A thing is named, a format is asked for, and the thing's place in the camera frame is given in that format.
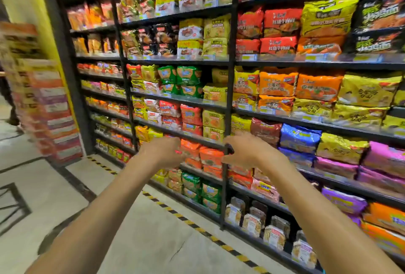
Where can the person's left forearm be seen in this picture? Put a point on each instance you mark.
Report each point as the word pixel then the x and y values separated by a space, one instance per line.
pixel 95 220

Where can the noodle packets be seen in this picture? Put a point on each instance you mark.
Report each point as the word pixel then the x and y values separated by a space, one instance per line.
pixel 278 83

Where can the person's right hand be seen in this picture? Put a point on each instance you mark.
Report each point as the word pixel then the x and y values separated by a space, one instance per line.
pixel 250 155

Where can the black metal store shelving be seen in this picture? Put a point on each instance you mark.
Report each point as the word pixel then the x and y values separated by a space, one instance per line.
pixel 233 30

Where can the person's right forearm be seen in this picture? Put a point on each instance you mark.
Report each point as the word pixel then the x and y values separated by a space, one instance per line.
pixel 316 220

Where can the stack of printed cartons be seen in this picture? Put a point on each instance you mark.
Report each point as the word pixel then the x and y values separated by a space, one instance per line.
pixel 47 109

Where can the person's left hand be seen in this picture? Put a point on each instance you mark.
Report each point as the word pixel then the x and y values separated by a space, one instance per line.
pixel 161 153

